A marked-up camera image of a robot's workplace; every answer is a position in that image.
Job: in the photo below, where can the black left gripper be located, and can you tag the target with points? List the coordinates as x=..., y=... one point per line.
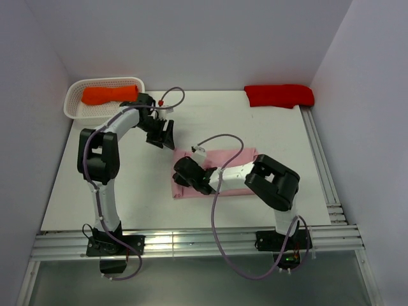
x=162, y=137

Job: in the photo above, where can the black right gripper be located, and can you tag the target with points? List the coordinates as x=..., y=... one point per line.
x=180, y=179

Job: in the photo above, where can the pink t shirt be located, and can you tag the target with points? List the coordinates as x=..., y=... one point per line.
x=215, y=158

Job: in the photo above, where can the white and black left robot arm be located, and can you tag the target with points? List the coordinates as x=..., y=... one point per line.
x=99, y=162

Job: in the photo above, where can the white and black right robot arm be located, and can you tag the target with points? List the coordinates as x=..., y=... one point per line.
x=272, y=182

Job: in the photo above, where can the rolled orange t shirt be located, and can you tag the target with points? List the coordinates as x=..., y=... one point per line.
x=100, y=95

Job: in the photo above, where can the white perforated plastic basket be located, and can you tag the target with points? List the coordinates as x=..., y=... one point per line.
x=75, y=109

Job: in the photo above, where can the folded red t shirt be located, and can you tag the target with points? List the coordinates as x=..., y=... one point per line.
x=282, y=96

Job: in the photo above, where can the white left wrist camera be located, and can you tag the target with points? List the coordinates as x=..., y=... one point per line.
x=162, y=112

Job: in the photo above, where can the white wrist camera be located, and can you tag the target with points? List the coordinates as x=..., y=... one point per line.
x=162, y=112
x=199, y=154

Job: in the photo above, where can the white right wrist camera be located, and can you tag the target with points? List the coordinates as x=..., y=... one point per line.
x=199, y=154

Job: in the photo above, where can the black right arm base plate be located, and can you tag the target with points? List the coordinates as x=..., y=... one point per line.
x=273, y=241

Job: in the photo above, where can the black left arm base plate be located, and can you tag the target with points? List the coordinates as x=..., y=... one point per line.
x=130, y=243

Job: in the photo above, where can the aluminium front rail frame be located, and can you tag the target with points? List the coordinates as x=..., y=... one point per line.
x=71, y=245

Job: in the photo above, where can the aluminium right side rail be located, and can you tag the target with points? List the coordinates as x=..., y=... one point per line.
x=335, y=210

